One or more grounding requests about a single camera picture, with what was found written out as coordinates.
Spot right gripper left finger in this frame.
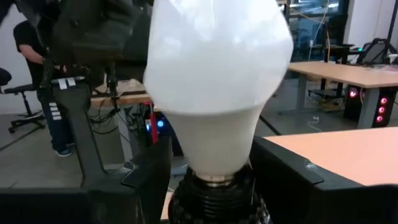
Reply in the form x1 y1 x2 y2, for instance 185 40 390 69
0 136 173 224

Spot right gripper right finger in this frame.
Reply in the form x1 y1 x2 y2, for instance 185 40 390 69
250 136 398 224

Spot silver lamp stand black socket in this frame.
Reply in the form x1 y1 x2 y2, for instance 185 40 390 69
167 164 273 224

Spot white light bulb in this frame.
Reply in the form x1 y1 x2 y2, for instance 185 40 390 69
143 0 295 183

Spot red blue-lit device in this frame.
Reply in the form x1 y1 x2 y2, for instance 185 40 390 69
144 104 165 147

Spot tan desk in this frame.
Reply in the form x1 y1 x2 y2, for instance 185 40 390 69
287 60 398 130
264 126 398 187

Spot wooden workbench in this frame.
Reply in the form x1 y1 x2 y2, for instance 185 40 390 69
90 79 153 162

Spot black computer red lights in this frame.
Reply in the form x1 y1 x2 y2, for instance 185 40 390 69
371 88 398 128
343 83 368 121

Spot black office chair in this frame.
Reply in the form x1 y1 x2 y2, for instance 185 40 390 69
0 67 46 134

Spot black desk equipment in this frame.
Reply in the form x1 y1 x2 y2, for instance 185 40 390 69
356 37 398 66

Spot person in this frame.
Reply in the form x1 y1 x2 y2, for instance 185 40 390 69
12 20 75 158

